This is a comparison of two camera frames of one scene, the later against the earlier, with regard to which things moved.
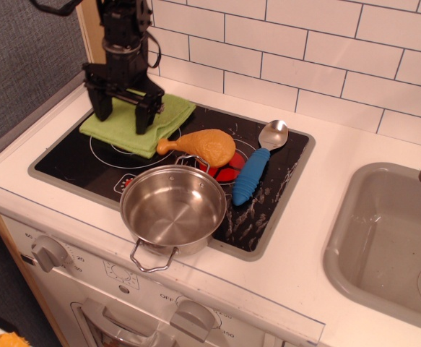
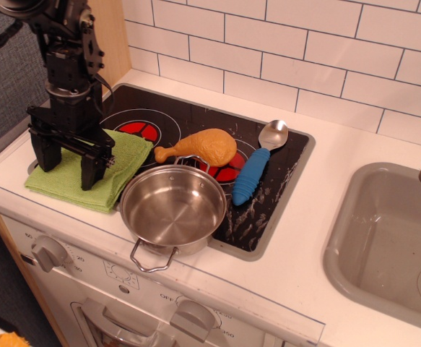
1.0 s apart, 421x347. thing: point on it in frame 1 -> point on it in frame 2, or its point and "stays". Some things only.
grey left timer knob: (48, 252) stays
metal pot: (172, 208) stays
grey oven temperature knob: (193, 319) stays
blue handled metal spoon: (272, 134) stays
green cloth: (120, 129) -> (65, 183)
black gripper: (124, 72) -> (75, 118)
